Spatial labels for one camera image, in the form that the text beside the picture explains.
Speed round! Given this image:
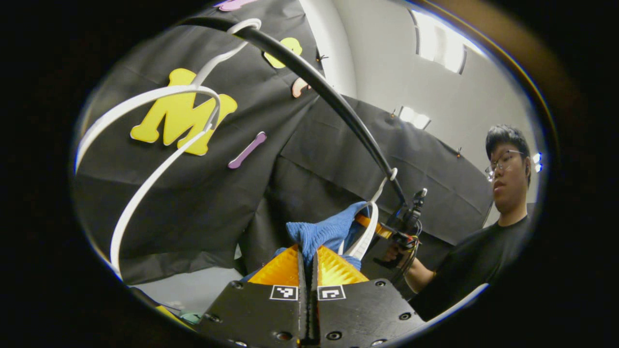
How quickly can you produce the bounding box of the blue knitted sweater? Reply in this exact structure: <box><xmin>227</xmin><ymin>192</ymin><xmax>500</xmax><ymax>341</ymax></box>
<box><xmin>241</xmin><ymin>201</ymin><xmax>374</xmax><ymax>284</ymax></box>

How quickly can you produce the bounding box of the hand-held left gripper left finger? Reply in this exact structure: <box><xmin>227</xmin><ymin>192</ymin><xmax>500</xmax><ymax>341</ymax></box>
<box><xmin>156</xmin><ymin>244</ymin><xmax>310</xmax><ymax>348</ymax></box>

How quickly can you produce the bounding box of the white plastic clothes hanger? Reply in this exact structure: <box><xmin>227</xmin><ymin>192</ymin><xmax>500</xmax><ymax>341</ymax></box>
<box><xmin>74</xmin><ymin>18</ymin><xmax>262</xmax><ymax>281</ymax></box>
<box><xmin>339</xmin><ymin>167</ymin><xmax>398</xmax><ymax>262</ymax></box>

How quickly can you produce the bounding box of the black clothes rack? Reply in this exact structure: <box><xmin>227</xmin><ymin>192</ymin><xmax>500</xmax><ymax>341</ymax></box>
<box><xmin>181</xmin><ymin>16</ymin><xmax>409</xmax><ymax>208</ymax></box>

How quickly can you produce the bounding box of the black backdrop cloth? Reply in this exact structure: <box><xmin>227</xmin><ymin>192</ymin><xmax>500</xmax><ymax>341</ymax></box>
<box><xmin>73</xmin><ymin>0</ymin><xmax>494</xmax><ymax>286</ymax></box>

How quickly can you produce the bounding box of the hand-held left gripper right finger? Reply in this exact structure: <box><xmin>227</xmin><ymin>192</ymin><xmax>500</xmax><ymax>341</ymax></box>
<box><xmin>311</xmin><ymin>245</ymin><xmax>426</xmax><ymax>348</ymax></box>

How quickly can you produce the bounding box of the person's body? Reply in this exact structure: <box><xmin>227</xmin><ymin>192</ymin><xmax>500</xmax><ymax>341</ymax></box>
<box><xmin>409</xmin><ymin>124</ymin><xmax>538</xmax><ymax>322</ymax></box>

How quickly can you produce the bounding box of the ceiling light panel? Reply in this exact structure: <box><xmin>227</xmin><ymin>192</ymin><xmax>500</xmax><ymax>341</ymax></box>
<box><xmin>397</xmin><ymin>106</ymin><xmax>431</xmax><ymax>131</ymax></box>
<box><xmin>410</xmin><ymin>9</ymin><xmax>485</xmax><ymax>76</ymax></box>

